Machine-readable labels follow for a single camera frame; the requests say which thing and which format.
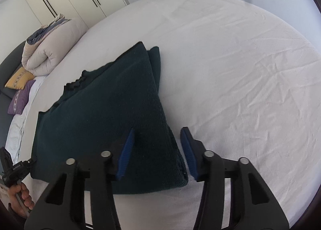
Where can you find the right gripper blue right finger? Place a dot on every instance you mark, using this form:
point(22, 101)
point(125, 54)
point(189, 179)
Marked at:
point(208, 167)

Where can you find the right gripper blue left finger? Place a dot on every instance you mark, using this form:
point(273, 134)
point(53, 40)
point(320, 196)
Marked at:
point(109, 167)

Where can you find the dark green knit sweater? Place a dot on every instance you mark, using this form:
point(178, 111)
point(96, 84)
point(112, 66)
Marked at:
point(101, 107)

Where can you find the person's left hand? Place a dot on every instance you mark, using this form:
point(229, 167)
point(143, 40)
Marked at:
point(20, 200)

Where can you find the white pillow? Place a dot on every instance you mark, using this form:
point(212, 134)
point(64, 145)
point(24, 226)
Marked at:
point(16, 130)

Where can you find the purple patterned cushion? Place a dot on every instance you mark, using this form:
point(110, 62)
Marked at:
point(20, 99)

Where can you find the white bed mattress sheet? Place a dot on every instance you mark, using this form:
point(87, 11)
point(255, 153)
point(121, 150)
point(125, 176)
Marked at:
point(241, 79)

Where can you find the yellow patterned cushion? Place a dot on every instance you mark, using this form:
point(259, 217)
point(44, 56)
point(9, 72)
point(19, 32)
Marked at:
point(19, 79)

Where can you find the dark grey headboard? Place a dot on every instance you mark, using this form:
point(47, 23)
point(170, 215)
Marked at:
point(7, 68)

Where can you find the folded beige duvet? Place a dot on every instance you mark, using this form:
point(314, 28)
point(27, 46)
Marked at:
point(46, 47)

